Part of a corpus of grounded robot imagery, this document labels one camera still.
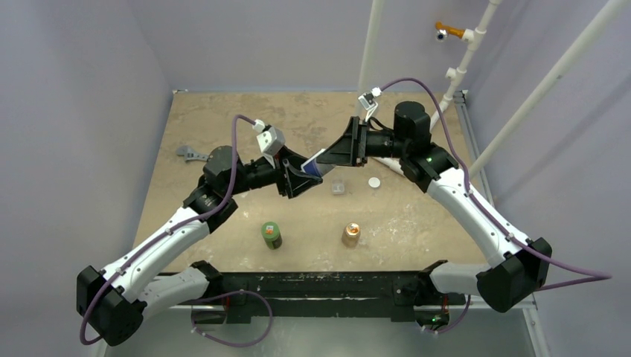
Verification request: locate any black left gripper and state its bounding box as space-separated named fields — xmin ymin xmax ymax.
xmin=226 ymin=145 xmax=321 ymax=198

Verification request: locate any white capped dark pill bottle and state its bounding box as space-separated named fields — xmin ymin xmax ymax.
xmin=301 ymin=149 xmax=336 ymax=178

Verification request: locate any clear plastic pill organizer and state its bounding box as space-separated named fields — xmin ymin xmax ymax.
xmin=331 ymin=179 xmax=346 ymax=196

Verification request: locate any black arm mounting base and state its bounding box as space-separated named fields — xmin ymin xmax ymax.
xmin=192 ymin=271 xmax=466 ymax=324

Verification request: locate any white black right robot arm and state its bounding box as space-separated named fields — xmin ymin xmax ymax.
xmin=315 ymin=101 xmax=552 ymax=312

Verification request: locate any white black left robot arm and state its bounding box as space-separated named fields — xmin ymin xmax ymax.
xmin=76 ymin=146 xmax=333 ymax=347

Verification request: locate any green pill bottle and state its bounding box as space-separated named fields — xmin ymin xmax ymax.
xmin=261 ymin=222 xmax=283 ymax=250

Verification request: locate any amber pill bottle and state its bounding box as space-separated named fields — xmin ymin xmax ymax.
xmin=341 ymin=222 xmax=361 ymax=248

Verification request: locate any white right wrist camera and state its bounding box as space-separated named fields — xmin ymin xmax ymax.
xmin=358 ymin=87 xmax=382 ymax=122

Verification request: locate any red handled adjustable wrench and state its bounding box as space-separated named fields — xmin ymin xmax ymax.
xmin=176 ymin=145 xmax=209 ymax=162

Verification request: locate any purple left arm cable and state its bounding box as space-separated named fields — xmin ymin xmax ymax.
xmin=80 ymin=115 xmax=274 ymax=347

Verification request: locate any white PVC pipe frame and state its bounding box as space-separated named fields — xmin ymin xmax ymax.
xmin=369 ymin=1 xmax=630 ymax=180

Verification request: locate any aluminium extrusion frame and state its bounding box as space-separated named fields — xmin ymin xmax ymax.
xmin=91 ymin=90 xmax=551 ymax=357

